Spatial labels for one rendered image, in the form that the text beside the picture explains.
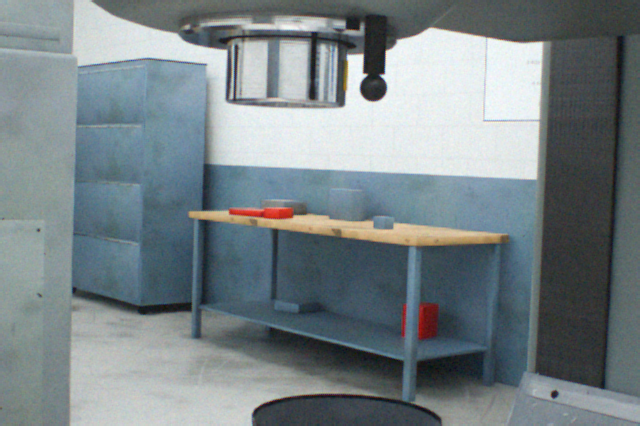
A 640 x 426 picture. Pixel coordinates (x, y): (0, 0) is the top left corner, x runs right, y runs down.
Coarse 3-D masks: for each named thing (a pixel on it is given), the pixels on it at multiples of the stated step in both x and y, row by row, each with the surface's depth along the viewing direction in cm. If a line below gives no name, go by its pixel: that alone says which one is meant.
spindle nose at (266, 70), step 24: (240, 48) 36; (264, 48) 36; (288, 48) 36; (312, 48) 36; (336, 48) 36; (240, 72) 36; (264, 72) 36; (288, 72) 36; (312, 72) 36; (336, 72) 37; (240, 96) 36; (264, 96) 36; (288, 96) 36; (312, 96) 36; (336, 96) 37
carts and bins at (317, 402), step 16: (272, 400) 253; (288, 400) 257; (304, 400) 259; (320, 400) 261; (336, 400) 262; (352, 400) 262; (368, 400) 261; (384, 400) 260; (256, 416) 243; (272, 416) 252; (288, 416) 256; (304, 416) 259; (320, 416) 261; (336, 416) 262; (352, 416) 262; (368, 416) 261; (384, 416) 259; (400, 416) 256; (416, 416) 252; (432, 416) 246
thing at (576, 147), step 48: (576, 48) 71; (624, 48) 68; (576, 96) 71; (624, 96) 68; (576, 144) 71; (624, 144) 68; (576, 192) 71; (624, 192) 68; (576, 240) 71; (624, 240) 68; (576, 288) 71; (624, 288) 68; (576, 336) 71; (624, 336) 68; (624, 384) 68
